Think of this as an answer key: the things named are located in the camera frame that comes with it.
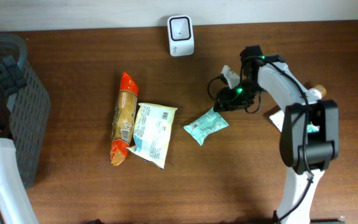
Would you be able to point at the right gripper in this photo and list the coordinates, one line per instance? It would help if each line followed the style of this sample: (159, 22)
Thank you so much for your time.
(229, 101)

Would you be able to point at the teal sachet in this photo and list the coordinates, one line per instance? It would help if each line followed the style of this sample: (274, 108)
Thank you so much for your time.
(205, 125)

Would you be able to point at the white wet wipes pack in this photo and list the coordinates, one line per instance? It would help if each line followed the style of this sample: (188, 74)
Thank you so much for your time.
(152, 132)

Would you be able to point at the small teal tissue pack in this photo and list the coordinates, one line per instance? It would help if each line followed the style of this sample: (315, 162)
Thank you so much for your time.
(311, 128)

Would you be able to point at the white bamboo print tube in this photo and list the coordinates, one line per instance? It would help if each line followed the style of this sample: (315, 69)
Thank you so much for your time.
(278, 117)

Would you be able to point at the orange cracker snack pack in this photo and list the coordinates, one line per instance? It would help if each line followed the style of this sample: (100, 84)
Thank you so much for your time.
(124, 119)

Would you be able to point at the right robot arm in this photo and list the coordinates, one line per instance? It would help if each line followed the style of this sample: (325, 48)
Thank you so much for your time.
(309, 138)

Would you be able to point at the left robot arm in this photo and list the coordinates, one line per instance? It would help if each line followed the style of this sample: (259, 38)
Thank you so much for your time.
(15, 206)

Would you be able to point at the white barcode scanner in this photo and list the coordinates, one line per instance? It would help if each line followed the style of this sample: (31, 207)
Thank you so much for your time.
(180, 35)

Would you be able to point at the grey plastic basket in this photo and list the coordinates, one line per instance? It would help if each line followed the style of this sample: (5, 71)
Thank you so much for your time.
(28, 102)

